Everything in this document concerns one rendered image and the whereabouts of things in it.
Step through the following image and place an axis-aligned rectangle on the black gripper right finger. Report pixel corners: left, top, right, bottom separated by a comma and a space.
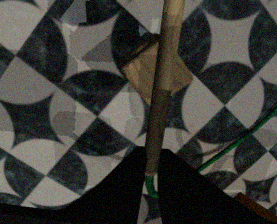
157, 148, 274, 224

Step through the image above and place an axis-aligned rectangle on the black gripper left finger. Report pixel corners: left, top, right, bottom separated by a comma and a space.
0, 147, 146, 224

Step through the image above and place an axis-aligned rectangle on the wooden stick with green string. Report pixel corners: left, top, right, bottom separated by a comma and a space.
145, 0, 277, 198

